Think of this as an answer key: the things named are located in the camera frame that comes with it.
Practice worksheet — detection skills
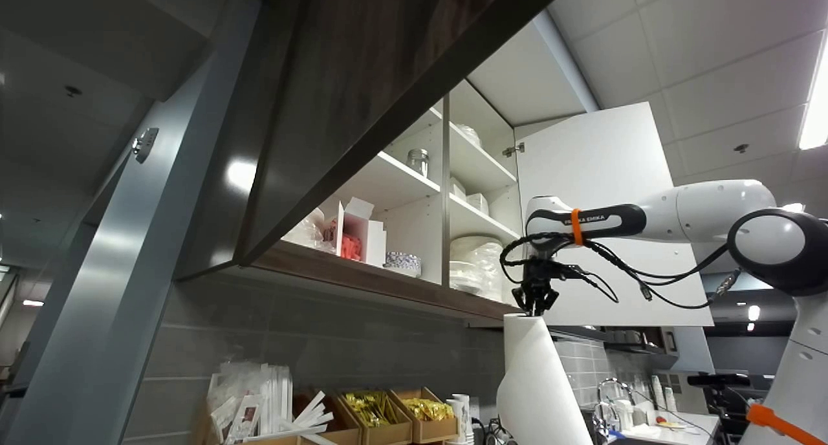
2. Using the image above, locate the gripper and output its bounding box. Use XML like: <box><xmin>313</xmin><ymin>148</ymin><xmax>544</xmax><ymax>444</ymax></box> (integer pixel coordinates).
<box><xmin>512</xmin><ymin>258</ymin><xmax>560</xmax><ymax>317</ymax></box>

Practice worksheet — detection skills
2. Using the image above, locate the white paper towel roll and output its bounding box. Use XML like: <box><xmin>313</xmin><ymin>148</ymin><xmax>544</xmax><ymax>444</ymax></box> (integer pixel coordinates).
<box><xmin>496</xmin><ymin>313</ymin><xmax>594</xmax><ymax>445</ymax></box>

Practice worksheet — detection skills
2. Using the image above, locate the stack of white plates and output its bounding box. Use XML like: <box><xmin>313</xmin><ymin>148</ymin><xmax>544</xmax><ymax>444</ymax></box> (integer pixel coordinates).
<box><xmin>449</xmin><ymin>235</ymin><xmax>507</xmax><ymax>304</ymax></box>

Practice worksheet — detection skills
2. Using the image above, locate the chrome tap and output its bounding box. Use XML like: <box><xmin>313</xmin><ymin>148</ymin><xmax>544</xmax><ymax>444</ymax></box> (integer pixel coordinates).
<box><xmin>593</xmin><ymin>378</ymin><xmax>638</xmax><ymax>440</ymax></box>

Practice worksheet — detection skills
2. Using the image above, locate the blue patterned bowl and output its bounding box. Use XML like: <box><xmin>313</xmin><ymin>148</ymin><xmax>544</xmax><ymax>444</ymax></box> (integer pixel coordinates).
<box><xmin>385</xmin><ymin>250</ymin><xmax>423</xmax><ymax>278</ymax></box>

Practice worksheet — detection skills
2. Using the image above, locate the stack of paper cups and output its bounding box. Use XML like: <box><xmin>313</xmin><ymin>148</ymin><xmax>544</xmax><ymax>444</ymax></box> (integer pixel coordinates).
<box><xmin>446</xmin><ymin>393</ymin><xmax>475</xmax><ymax>445</ymax></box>

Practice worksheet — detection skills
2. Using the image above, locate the white cabinet door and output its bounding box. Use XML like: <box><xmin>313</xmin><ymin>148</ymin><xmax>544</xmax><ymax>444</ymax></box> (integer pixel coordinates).
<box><xmin>515</xmin><ymin>102</ymin><xmax>715</xmax><ymax>328</ymax></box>

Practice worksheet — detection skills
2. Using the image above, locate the heap of yellow packets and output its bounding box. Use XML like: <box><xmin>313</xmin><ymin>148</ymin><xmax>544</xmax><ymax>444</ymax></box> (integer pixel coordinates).
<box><xmin>344</xmin><ymin>393</ymin><xmax>391</xmax><ymax>428</ymax></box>
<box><xmin>403</xmin><ymin>398</ymin><xmax>455</xmax><ymax>423</ymax></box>

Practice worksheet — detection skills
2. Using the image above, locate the stack of white cups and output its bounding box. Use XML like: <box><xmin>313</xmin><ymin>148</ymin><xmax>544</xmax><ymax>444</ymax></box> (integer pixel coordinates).
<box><xmin>649</xmin><ymin>374</ymin><xmax>678</xmax><ymax>413</ymax></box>

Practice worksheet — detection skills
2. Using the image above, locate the white carton with orange packets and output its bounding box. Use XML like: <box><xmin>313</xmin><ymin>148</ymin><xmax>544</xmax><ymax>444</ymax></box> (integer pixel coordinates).
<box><xmin>334</xmin><ymin>197</ymin><xmax>388</xmax><ymax>268</ymax></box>

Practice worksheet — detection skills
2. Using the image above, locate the wooden box of stir sticks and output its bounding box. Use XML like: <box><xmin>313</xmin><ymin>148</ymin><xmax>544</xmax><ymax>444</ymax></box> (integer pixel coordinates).
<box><xmin>206</xmin><ymin>388</ymin><xmax>363</xmax><ymax>445</ymax></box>

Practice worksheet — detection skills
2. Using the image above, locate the clear plastic bag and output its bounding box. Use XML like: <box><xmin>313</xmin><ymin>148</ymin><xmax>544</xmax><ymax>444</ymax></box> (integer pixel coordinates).
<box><xmin>282</xmin><ymin>208</ymin><xmax>338</xmax><ymax>252</ymax></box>

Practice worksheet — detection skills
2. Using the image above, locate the dark wood cabinet door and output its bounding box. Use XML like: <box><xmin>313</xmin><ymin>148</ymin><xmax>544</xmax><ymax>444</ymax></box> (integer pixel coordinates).
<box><xmin>175</xmin><ymin>0</ymin><xmax>564</xmax><ymax>281</ymax></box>

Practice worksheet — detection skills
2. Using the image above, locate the bundle of white stir sticks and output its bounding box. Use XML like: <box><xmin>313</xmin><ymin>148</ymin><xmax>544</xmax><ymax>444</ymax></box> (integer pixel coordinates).
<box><xmin>207</xmin><ymin>360</ymin><xmax>336</xmax><ymax>444</ymax></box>

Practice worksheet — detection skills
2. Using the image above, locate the ceiling light panel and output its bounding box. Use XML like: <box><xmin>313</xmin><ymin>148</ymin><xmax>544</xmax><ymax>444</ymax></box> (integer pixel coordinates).
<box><xmin>798</xmin><ymin>36</ymin><xmax>828</xmax><ymax>151</ymax></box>

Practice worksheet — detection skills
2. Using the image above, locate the black cable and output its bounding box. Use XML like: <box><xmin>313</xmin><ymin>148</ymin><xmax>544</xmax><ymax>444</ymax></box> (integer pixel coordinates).
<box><xmin>471</xmin><ymin>417</ymin><xmax>517</xmax><ymax>445</ymax></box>

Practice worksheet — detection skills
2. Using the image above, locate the wall cabinet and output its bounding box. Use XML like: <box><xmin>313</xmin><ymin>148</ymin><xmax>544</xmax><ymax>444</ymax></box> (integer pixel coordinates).
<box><xmin>175</xmin><ymin>0</ymin><xmax>715</xmax><ymax>330</ymax></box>

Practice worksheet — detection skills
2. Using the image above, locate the camera on mount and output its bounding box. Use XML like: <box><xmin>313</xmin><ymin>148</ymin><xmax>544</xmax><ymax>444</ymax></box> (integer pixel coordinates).
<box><xmin>686</xmin><ymin>372</ymin><xmax>752</xmax><ymax>436</ymax></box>

